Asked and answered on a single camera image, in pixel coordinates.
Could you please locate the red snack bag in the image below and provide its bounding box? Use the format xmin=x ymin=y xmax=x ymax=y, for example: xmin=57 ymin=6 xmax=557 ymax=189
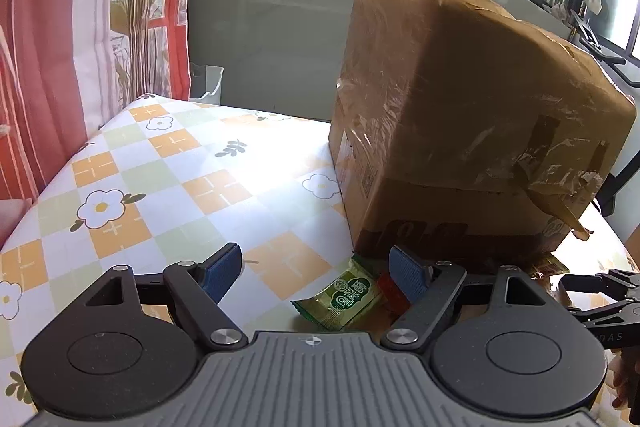
xmin=376 ymin=271 xmax=410 ymax=321

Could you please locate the yellow chip bag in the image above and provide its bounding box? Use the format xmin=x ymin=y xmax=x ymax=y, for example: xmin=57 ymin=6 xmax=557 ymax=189
xmin=528 ymin=253 xmax=570 ymax=280

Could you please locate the black exercise bike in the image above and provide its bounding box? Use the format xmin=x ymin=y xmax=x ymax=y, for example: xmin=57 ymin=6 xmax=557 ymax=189
xmin=568 ymin=8 xmax=640 ymax=217

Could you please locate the small green candy packet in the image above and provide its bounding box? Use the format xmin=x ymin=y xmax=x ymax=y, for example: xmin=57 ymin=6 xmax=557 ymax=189
xmin=291 ymin=258 xmax=383 ymax=332

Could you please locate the checkered floral tablecloth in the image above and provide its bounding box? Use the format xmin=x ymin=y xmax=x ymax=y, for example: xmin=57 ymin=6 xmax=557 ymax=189
xmin=1 ymin=95 xmax=634 ymax=426

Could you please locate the taped brown cardboard box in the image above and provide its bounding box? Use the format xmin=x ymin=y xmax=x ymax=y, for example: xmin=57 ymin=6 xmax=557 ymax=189
xmin=329 ymin=0 xmax=637 ymax=263

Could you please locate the white plastic bin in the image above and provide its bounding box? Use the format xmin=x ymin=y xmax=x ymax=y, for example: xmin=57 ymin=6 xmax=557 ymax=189
xmin=190 ymin=64 xmax=224 ymax=105

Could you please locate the red floral curtain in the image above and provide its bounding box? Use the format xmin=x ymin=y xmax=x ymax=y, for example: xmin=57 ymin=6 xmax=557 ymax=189
xmin=1 ymin=0 xmax=191 ymax=236

